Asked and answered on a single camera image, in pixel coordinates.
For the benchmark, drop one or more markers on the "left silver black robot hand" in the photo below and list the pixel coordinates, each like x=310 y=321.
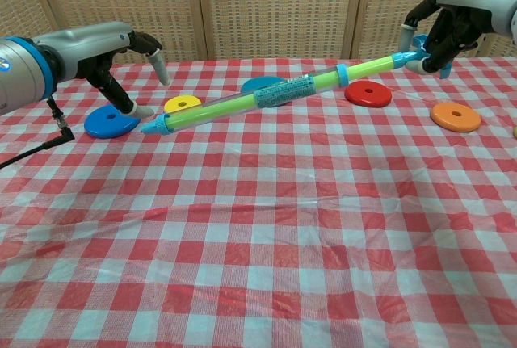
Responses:
x=85 y=47

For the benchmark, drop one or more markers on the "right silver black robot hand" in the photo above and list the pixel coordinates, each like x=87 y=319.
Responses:
x=472 y=1

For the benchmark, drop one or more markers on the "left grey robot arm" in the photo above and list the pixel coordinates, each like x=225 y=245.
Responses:
x=20 y=77

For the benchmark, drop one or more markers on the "red white checkered tablecloth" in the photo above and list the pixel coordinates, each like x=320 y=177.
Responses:
x=258 y=223

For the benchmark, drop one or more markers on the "blue disc with hole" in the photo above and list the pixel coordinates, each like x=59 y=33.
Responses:
x=101 y=126

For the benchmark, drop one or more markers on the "yellow disc with hole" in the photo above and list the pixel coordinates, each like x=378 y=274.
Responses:
x=173 y=106

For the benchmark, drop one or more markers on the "orange disc with hole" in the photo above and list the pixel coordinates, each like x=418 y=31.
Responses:
x=444 y=120

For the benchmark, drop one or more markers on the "red disc with hole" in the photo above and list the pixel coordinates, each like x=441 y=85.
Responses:
x=359 y=97

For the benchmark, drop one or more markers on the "large teal disc with hole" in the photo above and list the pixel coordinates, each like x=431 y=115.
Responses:
x=258 y=83

